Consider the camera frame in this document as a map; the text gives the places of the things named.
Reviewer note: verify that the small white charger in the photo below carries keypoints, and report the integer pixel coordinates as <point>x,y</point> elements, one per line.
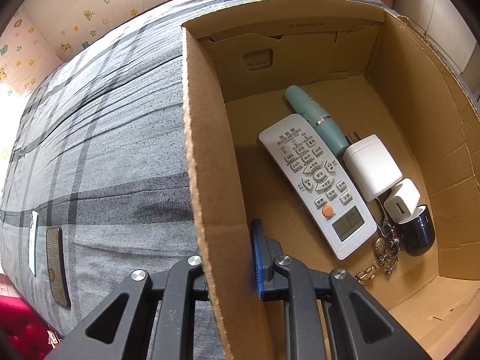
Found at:
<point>402,201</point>

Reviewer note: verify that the beige wardrobe cabinet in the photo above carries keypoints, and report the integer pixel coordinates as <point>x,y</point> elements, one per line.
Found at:
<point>442,24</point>

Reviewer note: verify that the teal white smartphone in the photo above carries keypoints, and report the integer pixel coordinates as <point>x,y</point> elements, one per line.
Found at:
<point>32,242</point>

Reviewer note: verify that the black smartphone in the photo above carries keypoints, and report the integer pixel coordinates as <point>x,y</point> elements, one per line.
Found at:
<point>56,269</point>

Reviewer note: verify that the large white charger plug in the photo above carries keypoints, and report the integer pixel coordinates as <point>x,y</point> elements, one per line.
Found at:
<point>371,166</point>

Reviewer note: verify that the light teal tube bottle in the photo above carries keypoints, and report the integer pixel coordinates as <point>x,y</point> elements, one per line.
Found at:
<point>320,120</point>

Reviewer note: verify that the keychain with blue fob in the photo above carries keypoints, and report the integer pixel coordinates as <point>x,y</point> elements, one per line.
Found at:
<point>386,249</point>

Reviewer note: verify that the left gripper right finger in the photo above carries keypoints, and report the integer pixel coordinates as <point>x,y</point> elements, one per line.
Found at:
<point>327,315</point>

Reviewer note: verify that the white air conditioner remote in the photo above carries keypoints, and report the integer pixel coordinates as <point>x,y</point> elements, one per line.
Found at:
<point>322,184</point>

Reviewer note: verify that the dark round glossy jar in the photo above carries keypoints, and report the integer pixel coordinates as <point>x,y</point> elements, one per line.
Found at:
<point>417,233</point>

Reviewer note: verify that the brown cardboard box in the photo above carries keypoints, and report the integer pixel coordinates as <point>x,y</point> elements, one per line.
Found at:
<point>283,95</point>

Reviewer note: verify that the grey plaid bed blanket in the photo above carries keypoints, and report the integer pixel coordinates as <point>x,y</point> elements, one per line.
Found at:
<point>101,154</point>

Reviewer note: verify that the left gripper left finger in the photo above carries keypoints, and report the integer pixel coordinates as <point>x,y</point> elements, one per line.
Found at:
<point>147,316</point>

